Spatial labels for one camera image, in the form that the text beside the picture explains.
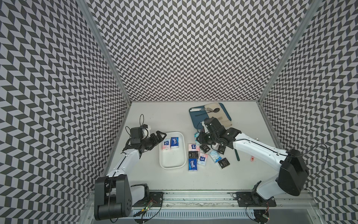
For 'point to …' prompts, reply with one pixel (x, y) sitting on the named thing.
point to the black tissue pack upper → (221, 149)
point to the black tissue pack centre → (204, 148)
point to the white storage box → (172, 150)
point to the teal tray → (197, 117)
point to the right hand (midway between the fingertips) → (198, 141)
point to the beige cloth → (221, 115)
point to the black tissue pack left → (193, 154)
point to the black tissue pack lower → (223, 163)
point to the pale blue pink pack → (202, 158)
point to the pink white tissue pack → (193, 147)
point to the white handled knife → (193, 109)
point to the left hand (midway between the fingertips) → (162, 138)
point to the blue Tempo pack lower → (192, 164)
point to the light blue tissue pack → (215, 156)
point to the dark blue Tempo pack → (174, 142)
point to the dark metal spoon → (216, 110)
